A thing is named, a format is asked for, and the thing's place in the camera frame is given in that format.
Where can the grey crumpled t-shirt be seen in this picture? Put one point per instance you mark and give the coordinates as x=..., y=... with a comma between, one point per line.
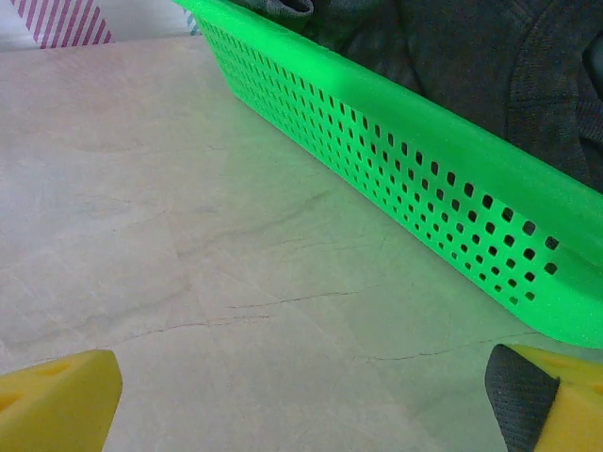
x=447, y=56

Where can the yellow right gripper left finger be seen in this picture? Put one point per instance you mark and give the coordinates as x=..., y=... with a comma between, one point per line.
x=56, y=405

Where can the green perforated plastic basket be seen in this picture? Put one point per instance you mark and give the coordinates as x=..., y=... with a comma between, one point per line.
x=377, y=103

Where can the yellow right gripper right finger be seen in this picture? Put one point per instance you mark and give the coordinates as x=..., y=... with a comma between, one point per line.
x=565, y=405

